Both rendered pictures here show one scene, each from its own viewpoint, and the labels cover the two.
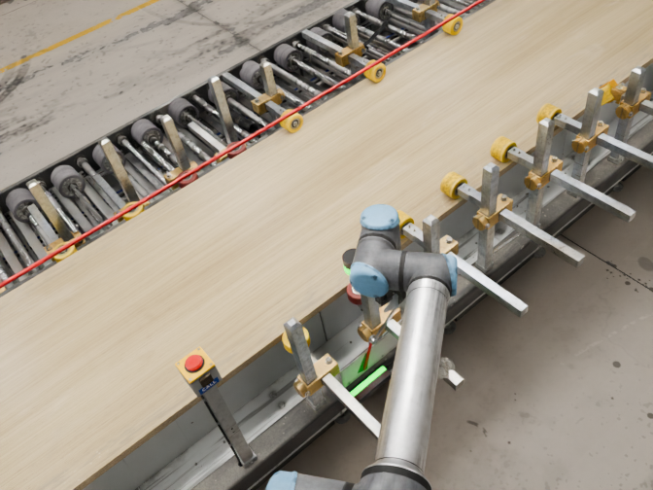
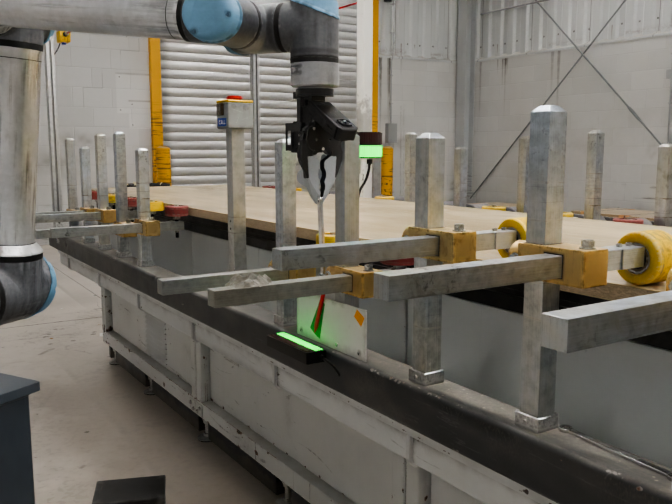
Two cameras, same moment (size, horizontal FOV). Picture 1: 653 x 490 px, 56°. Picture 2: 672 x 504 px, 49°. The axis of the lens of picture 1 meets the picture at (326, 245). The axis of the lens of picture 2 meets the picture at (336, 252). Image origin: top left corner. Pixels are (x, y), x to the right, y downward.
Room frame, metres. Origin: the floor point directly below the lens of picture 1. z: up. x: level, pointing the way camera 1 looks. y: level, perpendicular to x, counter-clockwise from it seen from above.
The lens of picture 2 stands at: (0.99, -1.53, 1.10)
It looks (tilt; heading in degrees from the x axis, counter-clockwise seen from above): 8 degrees down; 88
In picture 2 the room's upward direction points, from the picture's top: straight up
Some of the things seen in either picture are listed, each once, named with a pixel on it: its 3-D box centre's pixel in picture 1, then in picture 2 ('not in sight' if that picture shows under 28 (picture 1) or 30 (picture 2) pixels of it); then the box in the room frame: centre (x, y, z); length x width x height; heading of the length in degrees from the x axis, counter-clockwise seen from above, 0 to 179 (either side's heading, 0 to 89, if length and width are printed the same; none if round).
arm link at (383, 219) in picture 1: (380, 231); (312, 29); (1.01, -0.13, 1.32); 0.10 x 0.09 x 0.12; 158
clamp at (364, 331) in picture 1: (378, 322); (354, 279); (1.09, -0.11, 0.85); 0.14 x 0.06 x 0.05; 120
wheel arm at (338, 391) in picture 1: (341, 395); (256, 277); (0.89, 0.04, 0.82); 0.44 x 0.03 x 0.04; 30
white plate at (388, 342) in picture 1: (374, 355); (328, 322); (1.04, -0.07, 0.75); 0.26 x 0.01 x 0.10; 120
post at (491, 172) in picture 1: (487, 222); (542, 277); (1.33, -0.52, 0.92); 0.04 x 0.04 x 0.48; 30
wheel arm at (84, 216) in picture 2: not in sight; (81, 217); (0.13, 1.34, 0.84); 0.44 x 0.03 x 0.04; 30
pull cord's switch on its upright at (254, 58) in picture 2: not in sight; (259, 121); (0.74, 2.68, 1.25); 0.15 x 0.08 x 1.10; 120
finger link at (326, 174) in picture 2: not in sight; (321, 178); (1.02, -0.12, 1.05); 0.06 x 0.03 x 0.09; 121
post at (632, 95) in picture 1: (624, 124); not in sight; (1.71, -1.17, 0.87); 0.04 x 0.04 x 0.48; 30
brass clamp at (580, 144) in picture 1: (589, 137); not in sight; (1.59, -0.97, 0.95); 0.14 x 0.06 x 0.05; 120
